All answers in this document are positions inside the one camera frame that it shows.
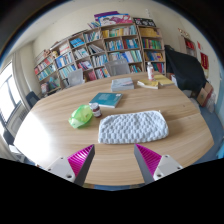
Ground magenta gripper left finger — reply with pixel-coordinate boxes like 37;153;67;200
46;144;95;186

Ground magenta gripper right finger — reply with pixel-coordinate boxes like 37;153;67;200
134;144;182;184

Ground white waffle-textured towel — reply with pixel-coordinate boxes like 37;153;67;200
98;111;169;144

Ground green plastic bag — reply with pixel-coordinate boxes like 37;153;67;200
69;105;93;128

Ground small dark glass jar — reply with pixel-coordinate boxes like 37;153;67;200
90;103;102;118

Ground teal book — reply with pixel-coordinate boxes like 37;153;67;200
89;93;122;108

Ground dark office chair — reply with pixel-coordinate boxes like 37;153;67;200
26;91;40;107

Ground yellow book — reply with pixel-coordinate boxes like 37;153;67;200
137;80;159;89

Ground grey book stack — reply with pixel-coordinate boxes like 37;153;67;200
111;77;134;92

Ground yellow paper pad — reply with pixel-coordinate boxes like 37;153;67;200
154;75;173;86

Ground cardboard box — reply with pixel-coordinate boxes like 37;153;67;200
197;82;213;107

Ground grey chair left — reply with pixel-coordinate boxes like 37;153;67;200
68;69;85;87

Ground grey chair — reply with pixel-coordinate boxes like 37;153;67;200
105;59;130;76
68;69;85;87

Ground clear plastic water bottle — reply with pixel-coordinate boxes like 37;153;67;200
147;62;154;81

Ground black cloth-covered object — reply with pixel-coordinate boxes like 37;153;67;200
165;45;207;96

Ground grey chair centre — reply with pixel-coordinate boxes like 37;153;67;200
105;59;130;76

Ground wooden bookshelf with books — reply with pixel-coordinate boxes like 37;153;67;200
34;18;166;94

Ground colourful boxes atop shelf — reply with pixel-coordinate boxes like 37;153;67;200
89;11;132;29

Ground window with frame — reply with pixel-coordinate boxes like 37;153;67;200
0;63;21;123

